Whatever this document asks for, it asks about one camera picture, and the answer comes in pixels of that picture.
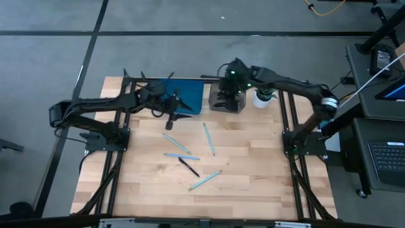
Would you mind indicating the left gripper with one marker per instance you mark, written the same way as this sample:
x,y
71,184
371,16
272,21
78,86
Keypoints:
x,y
169,104

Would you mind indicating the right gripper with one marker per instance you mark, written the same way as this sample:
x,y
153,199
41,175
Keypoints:
x,y
234,79

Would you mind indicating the teal pencil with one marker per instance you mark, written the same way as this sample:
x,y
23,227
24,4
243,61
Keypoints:
x,y
209,139
205,180
176,143

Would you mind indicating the light blue pencil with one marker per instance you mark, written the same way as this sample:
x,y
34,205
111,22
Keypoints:
x,y
182,156

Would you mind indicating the black pen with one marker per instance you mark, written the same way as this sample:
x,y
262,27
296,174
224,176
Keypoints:
x,y
189,167

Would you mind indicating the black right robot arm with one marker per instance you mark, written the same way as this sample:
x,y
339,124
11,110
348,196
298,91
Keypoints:
x,y
284,84

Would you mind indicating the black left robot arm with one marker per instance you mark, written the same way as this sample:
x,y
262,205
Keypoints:
x,y
95,103

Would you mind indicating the grey felt bin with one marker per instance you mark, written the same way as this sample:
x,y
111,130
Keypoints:
x,y
211,103

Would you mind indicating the blue felt bin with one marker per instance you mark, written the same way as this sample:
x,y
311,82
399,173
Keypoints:
x,y
193,95

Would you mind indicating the white plant pot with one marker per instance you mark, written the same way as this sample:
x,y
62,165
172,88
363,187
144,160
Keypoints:
x,y
261,103

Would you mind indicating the white and blue box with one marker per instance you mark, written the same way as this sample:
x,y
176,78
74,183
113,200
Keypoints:
x,y
333,144

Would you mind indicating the black desk crossbar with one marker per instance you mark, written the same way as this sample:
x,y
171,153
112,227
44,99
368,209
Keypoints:
x,y
348,115

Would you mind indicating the black power plug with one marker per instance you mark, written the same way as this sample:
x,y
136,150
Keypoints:
x,y
347,80

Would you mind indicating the silver aluminium bar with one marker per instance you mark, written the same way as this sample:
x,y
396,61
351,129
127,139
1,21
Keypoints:
x,y
291,225

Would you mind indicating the grey side desk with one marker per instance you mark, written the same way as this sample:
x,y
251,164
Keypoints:
x,y
379,130
362,73

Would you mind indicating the black power brick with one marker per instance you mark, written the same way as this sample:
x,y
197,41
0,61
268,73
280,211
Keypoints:
x,y
381,60

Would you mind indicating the black caster wheel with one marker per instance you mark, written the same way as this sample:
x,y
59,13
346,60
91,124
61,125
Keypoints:
x,y
363,193

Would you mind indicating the tablet with blue screen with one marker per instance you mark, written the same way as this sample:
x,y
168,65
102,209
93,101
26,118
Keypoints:
x,y
394,92

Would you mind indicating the dark laptop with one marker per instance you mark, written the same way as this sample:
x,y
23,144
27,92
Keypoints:
x,y
389,158

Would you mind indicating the black desk leg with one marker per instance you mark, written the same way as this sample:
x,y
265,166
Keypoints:
x,y
383,30

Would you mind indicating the grey chair leg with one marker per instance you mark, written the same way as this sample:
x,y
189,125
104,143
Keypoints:
x,y
9,145

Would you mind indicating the person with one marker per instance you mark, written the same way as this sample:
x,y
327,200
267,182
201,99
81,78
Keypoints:
x,y
21,210

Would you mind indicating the black aluminium table frame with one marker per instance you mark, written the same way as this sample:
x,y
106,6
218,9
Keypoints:
x,y
295,190

